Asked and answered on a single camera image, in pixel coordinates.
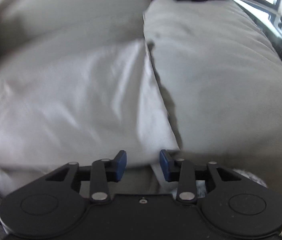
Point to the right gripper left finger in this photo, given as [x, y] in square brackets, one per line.
[104, 171]

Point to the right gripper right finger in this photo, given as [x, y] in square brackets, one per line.
[182, 172]

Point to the white t-shirt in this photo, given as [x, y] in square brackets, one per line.
[79, 108]

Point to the grey sofa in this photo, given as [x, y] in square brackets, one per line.
[33, 32]

